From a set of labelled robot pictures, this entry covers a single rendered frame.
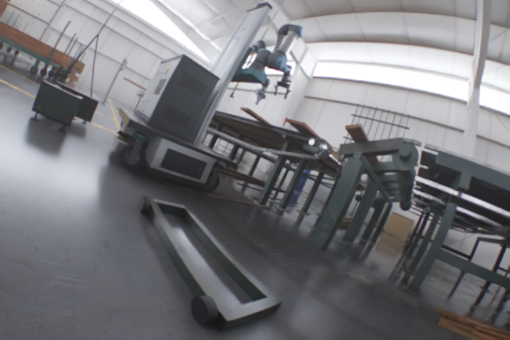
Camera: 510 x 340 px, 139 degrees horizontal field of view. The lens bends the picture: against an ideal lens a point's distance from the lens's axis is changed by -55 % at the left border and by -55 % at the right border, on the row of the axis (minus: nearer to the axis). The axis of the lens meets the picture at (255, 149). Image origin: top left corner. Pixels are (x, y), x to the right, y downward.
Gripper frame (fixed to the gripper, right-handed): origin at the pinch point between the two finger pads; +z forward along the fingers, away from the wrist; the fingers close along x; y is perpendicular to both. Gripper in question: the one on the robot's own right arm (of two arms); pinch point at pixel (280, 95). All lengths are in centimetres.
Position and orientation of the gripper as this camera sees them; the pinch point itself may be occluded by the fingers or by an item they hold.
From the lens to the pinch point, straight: 209.2
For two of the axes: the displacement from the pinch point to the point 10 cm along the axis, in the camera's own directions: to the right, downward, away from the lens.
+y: -7.0, 0.8, -7.1
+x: 6.7, 4.3, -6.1
